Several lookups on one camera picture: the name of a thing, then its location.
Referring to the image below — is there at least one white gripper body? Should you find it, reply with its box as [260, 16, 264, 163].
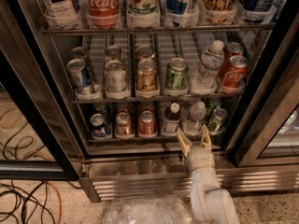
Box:
[187, 147, 215, 172]

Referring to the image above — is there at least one white can middle shelf rear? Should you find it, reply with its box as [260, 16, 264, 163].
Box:
[105, 45, 122, 62]

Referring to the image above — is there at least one gold can shelf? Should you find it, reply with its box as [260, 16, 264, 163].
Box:
[116, 112, 133, 137]
[135, 59, 159, 98]
[136, 45, 155, 61]

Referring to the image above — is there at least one blue white can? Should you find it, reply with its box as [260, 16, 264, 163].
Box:
[66, 59, 95, 96]
[69, 46, 96, 79]

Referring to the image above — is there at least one gold can middle shelf rear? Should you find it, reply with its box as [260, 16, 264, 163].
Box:
[136, 45, 155, 61]

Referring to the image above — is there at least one green can bottom shelf front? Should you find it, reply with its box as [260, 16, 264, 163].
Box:
[207, 108, 228, 135]

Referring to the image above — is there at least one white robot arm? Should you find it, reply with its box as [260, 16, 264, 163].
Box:
[177, 125, 240, 224]

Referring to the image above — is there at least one clear water bottle shelf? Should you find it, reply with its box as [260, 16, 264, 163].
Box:
[192, 40, 224, 94]
[182, 101, 206, 136]

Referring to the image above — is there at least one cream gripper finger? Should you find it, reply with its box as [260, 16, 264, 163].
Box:
[177, 128, 192, 157]
[200, 125, 212, 150]

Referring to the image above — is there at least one red Coca-Cola bottle top shelf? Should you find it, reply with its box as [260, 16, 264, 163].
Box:
[87, 0, 120, 29]

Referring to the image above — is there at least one brown juice bottle white cap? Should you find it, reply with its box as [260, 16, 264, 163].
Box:
[162, 103, 180, 136]

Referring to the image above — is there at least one blue can bottom shelf front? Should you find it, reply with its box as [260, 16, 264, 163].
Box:
[90, 113, 110, 139]

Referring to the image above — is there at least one glass fridge door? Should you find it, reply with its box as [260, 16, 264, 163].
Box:
[235, 14, 299, 167]
[0, 0, 84, 180]

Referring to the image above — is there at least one gold can bottom shelf front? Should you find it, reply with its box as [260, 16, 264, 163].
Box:
[116, 112, 133, 137]

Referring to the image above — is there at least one red Coca-Cola can front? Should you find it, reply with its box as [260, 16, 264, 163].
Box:
[221, 55, 249, 89]

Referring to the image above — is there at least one green can middle shelf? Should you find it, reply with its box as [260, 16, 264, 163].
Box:
[164, 58, 189, 96]

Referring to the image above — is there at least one red coca-cola can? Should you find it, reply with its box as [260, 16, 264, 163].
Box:
[219, 42, 244, 75]
[221, 55, 249, 89]

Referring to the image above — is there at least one blue white can middle rear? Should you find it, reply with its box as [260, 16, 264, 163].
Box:
[69, 46, 96, 79]

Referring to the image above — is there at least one clear water bottle middle shelf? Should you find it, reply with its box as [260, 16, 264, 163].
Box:
[192, 40, 224, 94]

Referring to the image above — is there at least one dark blue bottle top shelf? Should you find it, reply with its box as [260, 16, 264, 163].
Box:
[239, 0, 276, 23]

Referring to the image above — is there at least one red can bottom shelf front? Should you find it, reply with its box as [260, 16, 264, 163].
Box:
[138, 111, 156, 135]

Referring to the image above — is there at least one gold can middle shelf front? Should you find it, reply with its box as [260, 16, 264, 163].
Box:
[135, 59, 159, 98]

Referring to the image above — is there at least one clear water bottle bottom shelf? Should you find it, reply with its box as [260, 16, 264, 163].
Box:
[182, 101, 206, 136]

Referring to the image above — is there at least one white tea bottle top shelf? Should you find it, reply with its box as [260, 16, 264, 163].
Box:
[43, 0, 83, 30]

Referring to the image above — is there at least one white can middle shelf front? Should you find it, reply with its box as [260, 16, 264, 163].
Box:
[104, 61, 128, 99]

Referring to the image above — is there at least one gold black bottle top shelf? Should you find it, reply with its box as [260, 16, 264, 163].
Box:
[200, 0, 236, 24]

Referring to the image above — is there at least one red Coca-Cola can rear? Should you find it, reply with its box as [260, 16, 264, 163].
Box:
[219, 42, 244, 75]

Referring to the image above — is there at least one left glass fridge door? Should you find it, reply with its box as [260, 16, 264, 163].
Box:
[0, 0, 84, 180]

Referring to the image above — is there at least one stainless steel fridge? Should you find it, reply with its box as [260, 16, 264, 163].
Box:
[0, 0, 299, 203]

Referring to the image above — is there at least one green can shelf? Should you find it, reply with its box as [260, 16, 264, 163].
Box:
[164, 58, 189, 96]
[207, 108, 228, 135]

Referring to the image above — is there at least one right glass fridge door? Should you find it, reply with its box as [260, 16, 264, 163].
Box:
[235, 14, 299, 167]

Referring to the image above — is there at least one blue white can middle front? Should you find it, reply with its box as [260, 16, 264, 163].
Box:
[66, 59, 95, 96]

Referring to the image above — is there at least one white green bottle top shelf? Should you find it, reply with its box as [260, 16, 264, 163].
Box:
[127, 0, 159, 28]

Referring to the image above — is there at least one clear plastic bin with bag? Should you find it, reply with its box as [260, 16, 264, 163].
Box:
[101, 194, 194, 224]

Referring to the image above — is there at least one white can shelf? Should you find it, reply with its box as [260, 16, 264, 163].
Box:
[105, 45, 122, 62]
[104, 61, 128, 99]

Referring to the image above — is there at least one orange cable on floor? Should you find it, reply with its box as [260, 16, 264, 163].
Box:
[45, 180, 63, 224]

